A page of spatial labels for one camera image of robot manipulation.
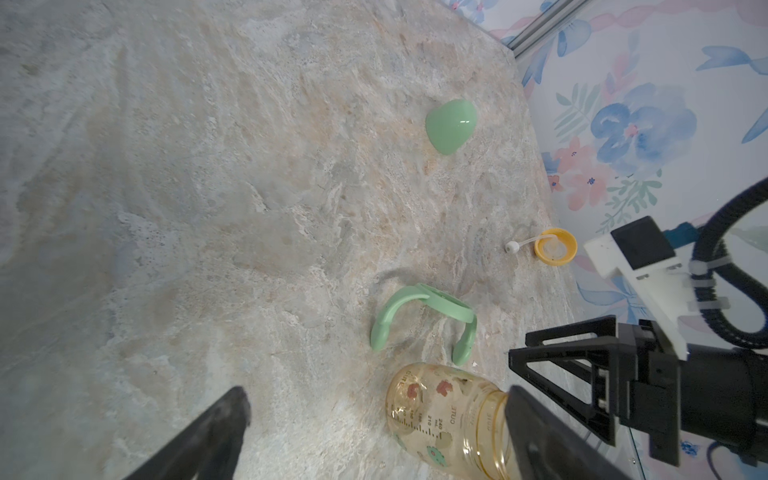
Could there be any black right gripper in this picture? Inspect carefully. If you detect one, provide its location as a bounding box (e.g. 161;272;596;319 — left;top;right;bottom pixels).
508;315;681;467

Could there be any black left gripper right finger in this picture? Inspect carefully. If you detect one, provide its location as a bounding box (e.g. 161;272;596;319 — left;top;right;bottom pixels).
505;385;627;480

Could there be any amber baby bottle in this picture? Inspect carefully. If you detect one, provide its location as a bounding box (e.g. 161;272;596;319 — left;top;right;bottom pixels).
385;363;522;480

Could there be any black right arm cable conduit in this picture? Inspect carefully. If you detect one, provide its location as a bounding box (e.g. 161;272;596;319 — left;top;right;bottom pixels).
689;176;768;351

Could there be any green dome bottle cap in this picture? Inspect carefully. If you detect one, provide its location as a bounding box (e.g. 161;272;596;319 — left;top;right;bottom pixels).
425;99;477;155

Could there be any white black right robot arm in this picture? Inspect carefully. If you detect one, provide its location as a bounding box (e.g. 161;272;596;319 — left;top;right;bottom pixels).
508;315;767;465

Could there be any green bottle handle ring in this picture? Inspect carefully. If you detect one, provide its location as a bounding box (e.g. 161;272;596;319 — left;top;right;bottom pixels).
369;283;479;368

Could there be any yellow screw collar with straw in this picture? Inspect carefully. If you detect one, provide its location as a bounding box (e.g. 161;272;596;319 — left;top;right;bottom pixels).
504;228;578;267

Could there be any aluminium corner post right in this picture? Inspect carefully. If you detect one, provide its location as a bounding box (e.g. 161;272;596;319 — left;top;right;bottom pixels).
501;0;591;58

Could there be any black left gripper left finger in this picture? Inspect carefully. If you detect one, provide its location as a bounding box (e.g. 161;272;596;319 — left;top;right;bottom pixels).
126;386;251;480

